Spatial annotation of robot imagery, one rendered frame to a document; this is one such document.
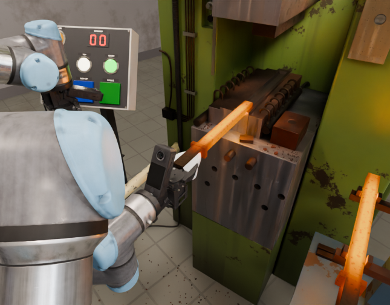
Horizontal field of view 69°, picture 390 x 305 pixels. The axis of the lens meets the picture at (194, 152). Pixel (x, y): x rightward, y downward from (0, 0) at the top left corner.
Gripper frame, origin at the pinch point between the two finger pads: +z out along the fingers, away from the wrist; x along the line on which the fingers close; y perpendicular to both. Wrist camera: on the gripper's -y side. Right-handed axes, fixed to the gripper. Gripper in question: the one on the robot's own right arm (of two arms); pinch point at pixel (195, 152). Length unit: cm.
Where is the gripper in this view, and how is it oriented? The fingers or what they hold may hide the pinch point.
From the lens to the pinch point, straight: 75.1
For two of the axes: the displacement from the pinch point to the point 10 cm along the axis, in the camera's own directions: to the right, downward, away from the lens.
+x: 8.4, 3.3, -4.4
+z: 5.5, -5.0, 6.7
